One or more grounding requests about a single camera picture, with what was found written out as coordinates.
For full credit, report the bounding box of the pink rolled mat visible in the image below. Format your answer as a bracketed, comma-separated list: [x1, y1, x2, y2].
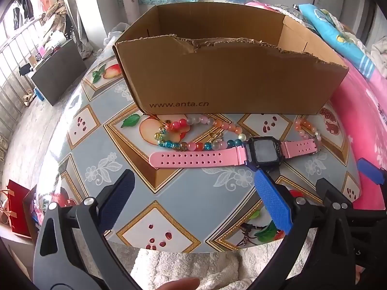
[122, 0, 140, 24]

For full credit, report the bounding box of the patterned fruit tablecloth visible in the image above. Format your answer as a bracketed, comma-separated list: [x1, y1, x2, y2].
[33, 45, 361, 253]

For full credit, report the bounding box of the brown cardboard box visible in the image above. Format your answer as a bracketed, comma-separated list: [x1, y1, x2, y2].
[113, 2, 348, 115]

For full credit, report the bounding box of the pink floral blanket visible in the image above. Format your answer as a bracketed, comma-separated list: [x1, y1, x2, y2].
[245, 0, 387, 212]

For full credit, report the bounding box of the blue cartoon quilt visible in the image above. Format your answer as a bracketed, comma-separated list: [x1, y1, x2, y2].
[298, 4, 379, 80]

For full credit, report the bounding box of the left hand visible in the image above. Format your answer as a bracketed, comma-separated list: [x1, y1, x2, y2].
[157, 278, 200, 290]

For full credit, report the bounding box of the red gift bag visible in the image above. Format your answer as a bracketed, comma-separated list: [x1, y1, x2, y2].
[7, 180, 31, 238]

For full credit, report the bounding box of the dark low cabinet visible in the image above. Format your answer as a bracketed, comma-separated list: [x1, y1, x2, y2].
[30, 40, 87, 105]

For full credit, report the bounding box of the orange pink bead bracelet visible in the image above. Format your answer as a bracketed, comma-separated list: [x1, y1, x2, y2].
[294, 118, 323, 147]

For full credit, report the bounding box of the pink strap smart watch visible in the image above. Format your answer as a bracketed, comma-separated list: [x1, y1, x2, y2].
[149, 136, 319, 171]

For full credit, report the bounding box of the white fluffy cloth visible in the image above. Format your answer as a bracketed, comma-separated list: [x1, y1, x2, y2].
[108, 228, 316, 290]

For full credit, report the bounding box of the multicolour bead bracelet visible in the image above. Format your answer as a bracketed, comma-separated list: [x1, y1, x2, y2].
[153, 114, 251, 152]

